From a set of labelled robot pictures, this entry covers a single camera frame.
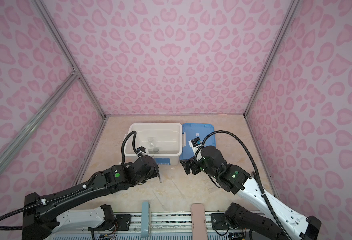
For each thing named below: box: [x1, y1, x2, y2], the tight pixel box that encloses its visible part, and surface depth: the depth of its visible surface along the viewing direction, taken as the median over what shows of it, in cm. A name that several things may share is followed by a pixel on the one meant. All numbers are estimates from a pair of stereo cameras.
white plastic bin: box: [124, 122, 186, 165], surface depth 95 cm
